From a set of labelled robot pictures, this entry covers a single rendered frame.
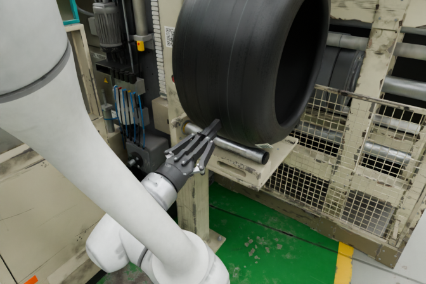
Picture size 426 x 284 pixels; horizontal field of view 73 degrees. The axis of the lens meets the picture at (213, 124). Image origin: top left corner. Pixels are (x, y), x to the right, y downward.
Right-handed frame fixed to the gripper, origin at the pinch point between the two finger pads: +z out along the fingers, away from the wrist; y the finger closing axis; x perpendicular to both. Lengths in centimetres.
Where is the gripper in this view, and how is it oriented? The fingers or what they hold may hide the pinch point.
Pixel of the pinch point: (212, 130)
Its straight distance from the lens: 79.9
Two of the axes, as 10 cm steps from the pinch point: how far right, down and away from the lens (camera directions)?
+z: 5.6, -6.2, 5.6
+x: 1.5, 7.3, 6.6
